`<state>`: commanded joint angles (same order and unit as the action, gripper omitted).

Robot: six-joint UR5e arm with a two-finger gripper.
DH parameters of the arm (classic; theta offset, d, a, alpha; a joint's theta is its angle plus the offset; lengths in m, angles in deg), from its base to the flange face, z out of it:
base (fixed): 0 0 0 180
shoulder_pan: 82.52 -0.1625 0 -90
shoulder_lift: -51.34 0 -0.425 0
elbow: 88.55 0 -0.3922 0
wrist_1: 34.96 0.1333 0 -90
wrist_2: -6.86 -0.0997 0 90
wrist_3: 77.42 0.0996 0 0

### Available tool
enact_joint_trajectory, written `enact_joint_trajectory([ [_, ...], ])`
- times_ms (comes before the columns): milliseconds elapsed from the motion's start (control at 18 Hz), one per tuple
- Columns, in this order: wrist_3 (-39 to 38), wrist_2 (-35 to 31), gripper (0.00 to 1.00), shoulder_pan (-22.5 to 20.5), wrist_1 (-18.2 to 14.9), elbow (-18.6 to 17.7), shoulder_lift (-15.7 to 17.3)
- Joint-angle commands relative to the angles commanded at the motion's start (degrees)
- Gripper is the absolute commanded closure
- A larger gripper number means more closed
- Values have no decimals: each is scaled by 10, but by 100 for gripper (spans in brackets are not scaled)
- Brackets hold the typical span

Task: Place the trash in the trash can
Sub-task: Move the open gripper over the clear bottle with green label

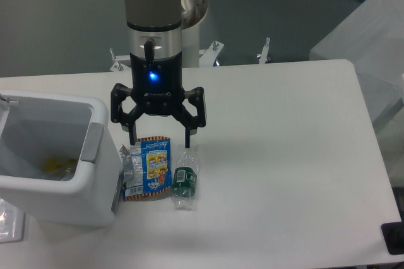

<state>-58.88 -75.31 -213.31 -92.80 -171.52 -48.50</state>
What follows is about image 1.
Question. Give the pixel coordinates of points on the clear plastic bag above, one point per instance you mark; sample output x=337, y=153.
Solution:
x=12, y=223

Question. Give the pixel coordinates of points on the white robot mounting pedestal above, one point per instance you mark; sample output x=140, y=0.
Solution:
x=193, y=14

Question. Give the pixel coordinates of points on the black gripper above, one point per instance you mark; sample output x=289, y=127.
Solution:
x=157, y=86

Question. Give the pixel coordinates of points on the yellow trash in bin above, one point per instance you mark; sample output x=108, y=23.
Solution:
x=60, y=167

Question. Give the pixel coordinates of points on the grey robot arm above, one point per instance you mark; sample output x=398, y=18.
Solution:
x=155, y=51

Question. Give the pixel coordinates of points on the metal table clamp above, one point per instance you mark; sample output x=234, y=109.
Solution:
x=264, y=56

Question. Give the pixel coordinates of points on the white trash can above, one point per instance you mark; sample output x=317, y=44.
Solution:
x=58, y=159

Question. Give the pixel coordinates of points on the blue snack wrapper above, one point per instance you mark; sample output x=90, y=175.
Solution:
x=146, y=168

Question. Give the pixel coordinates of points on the black device at table edge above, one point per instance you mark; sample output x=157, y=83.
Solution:
x=393, y=237

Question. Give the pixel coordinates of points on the crushed green label plastic bottle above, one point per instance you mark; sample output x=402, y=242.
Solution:
x=185, y=179

